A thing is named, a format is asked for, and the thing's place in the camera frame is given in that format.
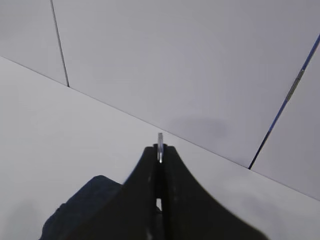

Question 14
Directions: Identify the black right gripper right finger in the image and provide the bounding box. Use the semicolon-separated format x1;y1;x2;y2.
162;146;267;240

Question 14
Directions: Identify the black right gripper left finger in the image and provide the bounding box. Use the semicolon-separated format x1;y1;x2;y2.
74;146;159;240

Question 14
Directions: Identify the navy blue lunch bag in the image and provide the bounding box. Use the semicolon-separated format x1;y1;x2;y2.
41;132;165;240

